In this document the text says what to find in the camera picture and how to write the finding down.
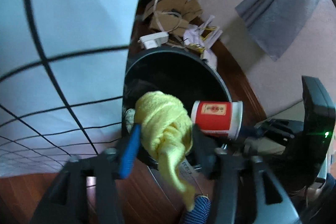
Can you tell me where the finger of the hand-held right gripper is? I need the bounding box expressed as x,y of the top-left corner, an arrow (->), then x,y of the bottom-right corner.
243,138 -> 288,159
239,119 -> 296,146

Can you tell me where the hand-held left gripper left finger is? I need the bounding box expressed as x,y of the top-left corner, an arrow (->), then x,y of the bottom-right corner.
30,124 -> 142,224

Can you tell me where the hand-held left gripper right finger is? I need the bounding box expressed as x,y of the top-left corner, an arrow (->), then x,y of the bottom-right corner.
193,126 -> 302,224

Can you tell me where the paper cup with red label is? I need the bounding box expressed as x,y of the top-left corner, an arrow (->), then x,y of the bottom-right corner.
191,100 -> 243,140

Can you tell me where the yellow knotted cloth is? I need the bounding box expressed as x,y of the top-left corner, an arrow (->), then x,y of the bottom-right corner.
134,91 -> 196,211

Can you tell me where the black trash bin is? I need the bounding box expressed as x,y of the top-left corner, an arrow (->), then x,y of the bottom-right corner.
122,46 -> 233,172

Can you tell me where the person's right hand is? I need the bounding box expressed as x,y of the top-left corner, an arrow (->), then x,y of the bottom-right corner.
306,185 -> 327,199

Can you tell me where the blue striped slipper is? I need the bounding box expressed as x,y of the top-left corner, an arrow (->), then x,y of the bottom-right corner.
184,195 -> 212,224

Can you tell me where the long grey curtain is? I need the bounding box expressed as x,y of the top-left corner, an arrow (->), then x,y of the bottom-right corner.
235,0 -> 326,62

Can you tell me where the white power strip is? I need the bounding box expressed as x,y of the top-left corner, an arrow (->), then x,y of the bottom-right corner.
139,31 -> 170,50

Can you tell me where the white black checkered tablecloth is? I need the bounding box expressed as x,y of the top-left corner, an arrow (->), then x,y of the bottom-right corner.
0,0 -> 153,178

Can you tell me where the yellow cable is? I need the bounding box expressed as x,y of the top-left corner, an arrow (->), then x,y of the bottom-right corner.
184,26 -> 219,52

